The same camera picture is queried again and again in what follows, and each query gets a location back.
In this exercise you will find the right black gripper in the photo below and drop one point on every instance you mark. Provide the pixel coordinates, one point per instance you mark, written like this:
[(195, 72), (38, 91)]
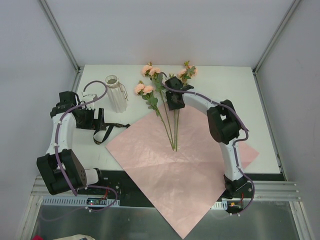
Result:
[(175, 100)]

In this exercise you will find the beige cloth bag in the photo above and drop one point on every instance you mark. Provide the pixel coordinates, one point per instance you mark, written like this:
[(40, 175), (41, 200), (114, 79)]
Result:
[(76, 237)]

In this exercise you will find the pink wrapping paper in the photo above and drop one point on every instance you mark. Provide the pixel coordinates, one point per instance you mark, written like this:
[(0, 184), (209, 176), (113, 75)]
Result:
[(182, 185)]

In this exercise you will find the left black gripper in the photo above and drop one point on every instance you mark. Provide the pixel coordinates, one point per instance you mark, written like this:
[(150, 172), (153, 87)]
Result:
[(95, 119)]

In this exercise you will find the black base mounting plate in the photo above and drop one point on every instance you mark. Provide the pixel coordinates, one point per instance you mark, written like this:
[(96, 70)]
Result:
[(118, 183)]

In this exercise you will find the white cable duct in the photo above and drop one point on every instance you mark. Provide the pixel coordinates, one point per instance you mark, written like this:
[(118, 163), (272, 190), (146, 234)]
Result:
[(79, 201), (220, 205)]

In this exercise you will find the white ribbed ceramic vase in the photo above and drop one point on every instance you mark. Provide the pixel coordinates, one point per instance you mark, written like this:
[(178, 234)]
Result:
[(117, 94)]

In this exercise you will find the left white cable duct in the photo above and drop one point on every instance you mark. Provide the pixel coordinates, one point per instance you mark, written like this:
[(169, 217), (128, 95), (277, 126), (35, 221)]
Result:
[(79, 201)]

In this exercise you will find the red cloth item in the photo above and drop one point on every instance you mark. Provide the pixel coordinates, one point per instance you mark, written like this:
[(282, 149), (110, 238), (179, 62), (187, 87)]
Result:
[(37, 237)]

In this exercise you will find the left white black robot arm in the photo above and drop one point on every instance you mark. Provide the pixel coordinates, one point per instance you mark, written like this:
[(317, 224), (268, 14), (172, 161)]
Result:
[(60, 168)]

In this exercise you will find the black printed ribbon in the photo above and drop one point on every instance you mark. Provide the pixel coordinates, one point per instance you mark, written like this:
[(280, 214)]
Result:
[(108, 129)]

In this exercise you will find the aluminium front rail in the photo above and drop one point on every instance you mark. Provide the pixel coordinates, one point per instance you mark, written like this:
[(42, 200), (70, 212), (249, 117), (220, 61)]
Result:
[(283, 191)]

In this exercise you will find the right aluminium frame post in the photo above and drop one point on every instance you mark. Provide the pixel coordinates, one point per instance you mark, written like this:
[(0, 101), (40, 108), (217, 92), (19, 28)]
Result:
[(276, 35)]

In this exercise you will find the peach rose stem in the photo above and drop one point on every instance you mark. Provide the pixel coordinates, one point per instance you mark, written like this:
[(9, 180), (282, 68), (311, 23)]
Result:
[(155, 75), (147, 93), (187, 73)]

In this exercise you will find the right white cable duct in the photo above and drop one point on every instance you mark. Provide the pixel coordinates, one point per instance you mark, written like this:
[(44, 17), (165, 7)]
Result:
[(220, 205)]

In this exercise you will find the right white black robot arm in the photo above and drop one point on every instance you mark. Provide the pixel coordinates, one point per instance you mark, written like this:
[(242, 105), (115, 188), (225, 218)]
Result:
[(225, 127)]

